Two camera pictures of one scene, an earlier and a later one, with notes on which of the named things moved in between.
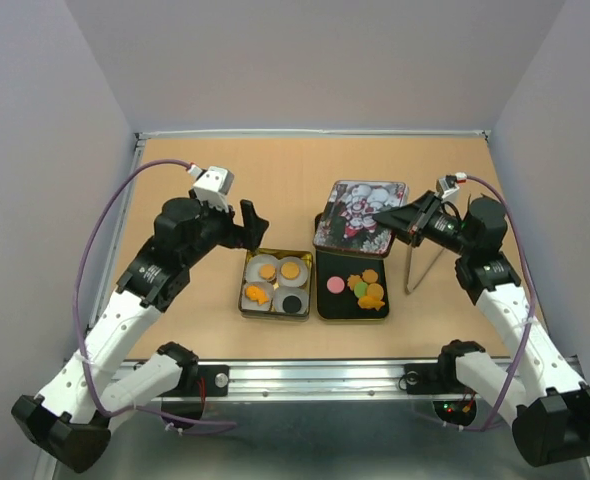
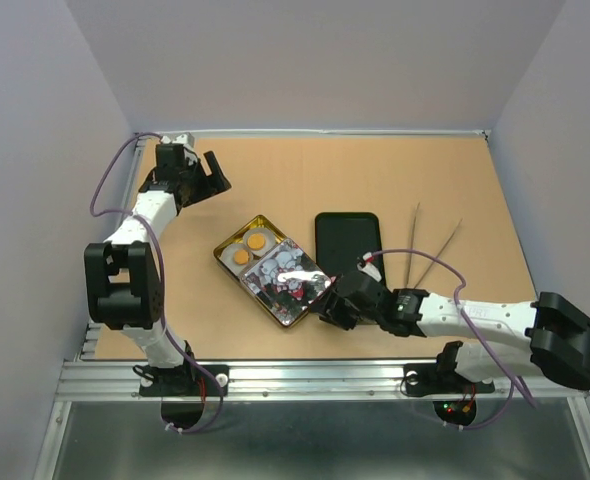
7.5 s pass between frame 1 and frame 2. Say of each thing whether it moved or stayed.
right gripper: moved
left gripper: moved
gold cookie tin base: moved
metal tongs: stayed
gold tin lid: moved
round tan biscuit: moved
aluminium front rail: stayed
